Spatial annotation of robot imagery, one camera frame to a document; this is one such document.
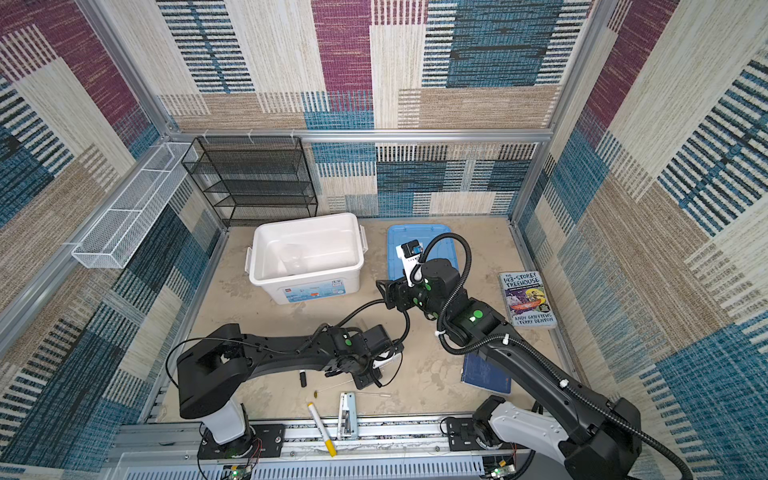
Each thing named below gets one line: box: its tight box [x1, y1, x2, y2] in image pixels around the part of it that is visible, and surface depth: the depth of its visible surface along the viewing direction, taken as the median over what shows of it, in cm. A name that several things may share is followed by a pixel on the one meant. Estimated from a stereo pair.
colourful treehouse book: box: [499, 270, 558, 328], surface depth 98 cm
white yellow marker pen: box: [307, 402, 338, 457], surface depth 75 cm
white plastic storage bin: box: [245, 212, 369, 305], surface depth 101 cm
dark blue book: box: [461, 352, 512, 395], surface depth 84 cm
